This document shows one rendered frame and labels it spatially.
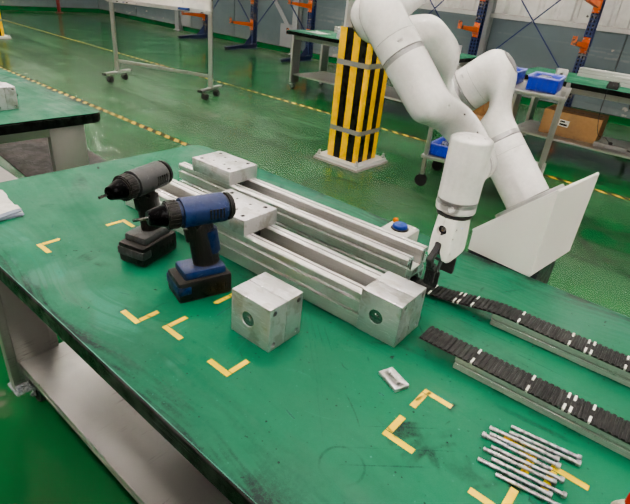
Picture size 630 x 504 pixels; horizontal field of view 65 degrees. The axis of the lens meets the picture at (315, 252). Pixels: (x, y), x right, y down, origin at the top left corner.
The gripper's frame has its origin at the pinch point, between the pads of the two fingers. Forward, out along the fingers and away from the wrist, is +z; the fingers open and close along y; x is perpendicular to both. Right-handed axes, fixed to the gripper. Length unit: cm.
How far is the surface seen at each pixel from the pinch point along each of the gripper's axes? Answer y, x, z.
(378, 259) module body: -5.0, 13.2, 0.0
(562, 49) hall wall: 751, 164, -4
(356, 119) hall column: 257, 191, 41
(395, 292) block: -20.3, 0.4, -3.9
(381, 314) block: -24.0, 0.7, -0.4
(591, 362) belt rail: -1.2, -34.2, 4.4
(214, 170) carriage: -6, 69, -6
